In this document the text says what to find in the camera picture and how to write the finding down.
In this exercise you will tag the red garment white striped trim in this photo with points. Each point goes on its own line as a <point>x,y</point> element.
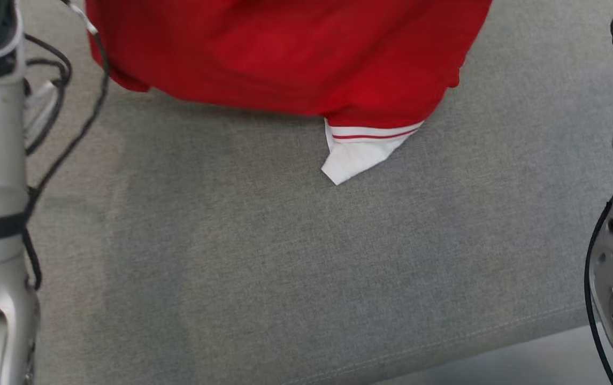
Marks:
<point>285,53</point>

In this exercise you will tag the grey fabric sofa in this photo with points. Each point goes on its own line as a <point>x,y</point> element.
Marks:
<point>285,267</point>

